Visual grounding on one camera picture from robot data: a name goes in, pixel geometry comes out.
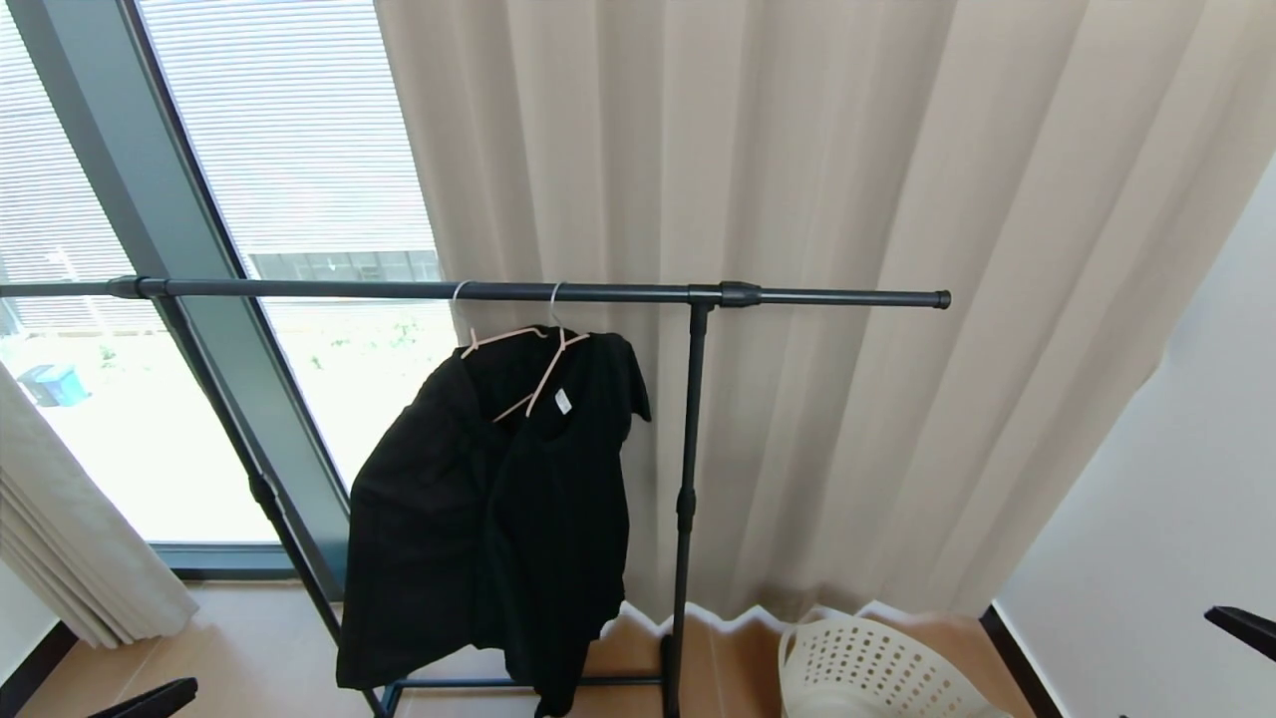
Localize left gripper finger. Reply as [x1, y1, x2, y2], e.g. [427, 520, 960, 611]
[90, 678, 198, 718]

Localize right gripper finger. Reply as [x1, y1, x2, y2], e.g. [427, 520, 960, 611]
[1204, 605, 1276, 664]

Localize black shorts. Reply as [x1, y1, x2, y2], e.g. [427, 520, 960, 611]
[336, 329, 539, 691]

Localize black garment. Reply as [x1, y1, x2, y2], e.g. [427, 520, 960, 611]
[478, 332, 654, 718]

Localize pink clothes hanger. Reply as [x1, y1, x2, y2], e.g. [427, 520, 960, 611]
[493, 282, 591, 422]
[454, 282, 551, 360]

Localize white laundry basket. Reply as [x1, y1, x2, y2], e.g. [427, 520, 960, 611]
[778, 610, 1013, 718]

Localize black clothes rack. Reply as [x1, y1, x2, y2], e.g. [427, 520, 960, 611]
[0, 276, 953, 718]

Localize beige curtain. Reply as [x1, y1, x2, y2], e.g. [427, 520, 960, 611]
[374, 0, 1276, 624]
[0, 359, 200, 649]

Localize window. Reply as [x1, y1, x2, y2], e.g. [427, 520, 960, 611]
[0, 0, 460, 579]

